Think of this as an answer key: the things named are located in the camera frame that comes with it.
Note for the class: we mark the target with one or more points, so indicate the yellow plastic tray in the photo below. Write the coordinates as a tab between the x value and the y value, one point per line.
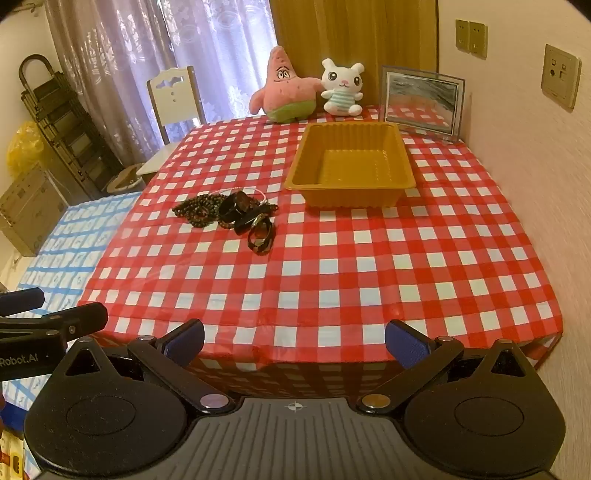
353	196

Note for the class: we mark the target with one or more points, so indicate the blue patterned cloth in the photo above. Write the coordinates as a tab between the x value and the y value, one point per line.
69	240

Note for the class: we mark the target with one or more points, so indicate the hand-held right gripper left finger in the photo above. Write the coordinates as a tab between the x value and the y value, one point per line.
184	342

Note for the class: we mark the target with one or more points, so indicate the black folding cart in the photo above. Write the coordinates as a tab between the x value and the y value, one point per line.
60	124

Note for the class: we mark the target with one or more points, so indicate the red white checked tablecloth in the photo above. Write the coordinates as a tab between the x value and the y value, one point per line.
323	277

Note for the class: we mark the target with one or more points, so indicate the cardboard box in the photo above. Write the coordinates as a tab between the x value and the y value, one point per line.
30	212

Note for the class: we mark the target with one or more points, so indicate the white wooden chair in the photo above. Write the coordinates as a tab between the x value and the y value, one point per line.
175	99

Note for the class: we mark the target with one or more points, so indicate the white bunny plush toy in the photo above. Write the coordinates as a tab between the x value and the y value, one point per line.
341	78

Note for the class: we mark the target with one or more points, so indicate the yellow plastic bag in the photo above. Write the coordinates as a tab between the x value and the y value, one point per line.
25	150

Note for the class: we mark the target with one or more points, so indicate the pink starfish plush toy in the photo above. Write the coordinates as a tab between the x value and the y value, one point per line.
286	87

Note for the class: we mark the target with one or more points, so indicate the purple sheer curtain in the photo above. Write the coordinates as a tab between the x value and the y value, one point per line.
138	46

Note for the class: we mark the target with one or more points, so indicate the beige round container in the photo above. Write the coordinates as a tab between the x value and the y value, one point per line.
124	177

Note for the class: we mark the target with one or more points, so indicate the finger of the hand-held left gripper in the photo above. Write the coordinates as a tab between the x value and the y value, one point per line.
83	318
23	300

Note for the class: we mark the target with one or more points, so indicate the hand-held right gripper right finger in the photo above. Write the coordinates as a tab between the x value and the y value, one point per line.
406	344

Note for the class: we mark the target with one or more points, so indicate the beige wall socket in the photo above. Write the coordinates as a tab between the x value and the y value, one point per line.
560	76

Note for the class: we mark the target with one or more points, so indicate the black brown patterned bangle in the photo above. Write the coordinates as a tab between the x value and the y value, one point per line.
258	249

